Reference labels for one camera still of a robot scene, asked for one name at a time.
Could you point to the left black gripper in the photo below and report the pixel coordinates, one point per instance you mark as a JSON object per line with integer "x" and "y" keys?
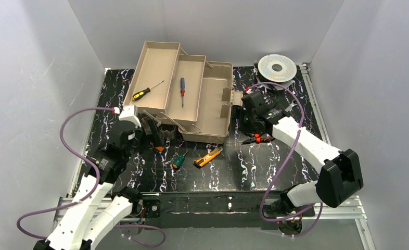
{"x": 149, "y": 127}

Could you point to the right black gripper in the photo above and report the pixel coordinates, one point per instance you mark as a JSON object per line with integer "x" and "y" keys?
{"x": 247, "y": 117}

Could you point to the orange black pliers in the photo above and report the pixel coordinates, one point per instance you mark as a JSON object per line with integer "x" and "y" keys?
{"x": 258, "y": 139}

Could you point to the green stubby screwdriver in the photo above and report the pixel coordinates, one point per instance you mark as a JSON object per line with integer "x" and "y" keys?
{"x": 178, "y": 162}

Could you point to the yellow black screwdriver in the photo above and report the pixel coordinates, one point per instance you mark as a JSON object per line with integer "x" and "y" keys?
{"x": 140, "y": 94}

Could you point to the blue red screwdriver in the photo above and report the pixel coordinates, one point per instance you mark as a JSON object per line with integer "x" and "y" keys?
{"x": 182, "y": 90}

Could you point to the yellow black utility knife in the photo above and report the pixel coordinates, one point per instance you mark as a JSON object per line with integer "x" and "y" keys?
{"x": 200, "y": 163}

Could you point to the translucent brown beige tool box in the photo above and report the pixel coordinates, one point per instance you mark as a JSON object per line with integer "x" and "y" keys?
{"x": 170, "y": 86}

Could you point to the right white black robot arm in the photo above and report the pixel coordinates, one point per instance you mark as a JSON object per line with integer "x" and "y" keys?
{"x": 339, "y": 172}

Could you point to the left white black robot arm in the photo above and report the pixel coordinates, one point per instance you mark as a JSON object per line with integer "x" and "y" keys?
{"x": 80, "y": 227}

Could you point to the silver wrench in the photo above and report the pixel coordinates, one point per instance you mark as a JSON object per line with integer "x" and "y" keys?
{"x": 291, "y": 106}

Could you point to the white filament spool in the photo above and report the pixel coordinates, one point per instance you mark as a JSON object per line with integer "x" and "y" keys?
{"x": 278, "y": 69}

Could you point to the black marbled table mat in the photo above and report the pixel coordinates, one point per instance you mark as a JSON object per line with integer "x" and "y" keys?
{"x": 238, "y": 168}

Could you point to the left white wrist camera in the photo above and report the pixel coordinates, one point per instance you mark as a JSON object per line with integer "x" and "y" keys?
{"x": 129, "y": 114}

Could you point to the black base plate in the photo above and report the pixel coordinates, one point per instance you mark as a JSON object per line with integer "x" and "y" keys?
{"x": 238, "y": 209}

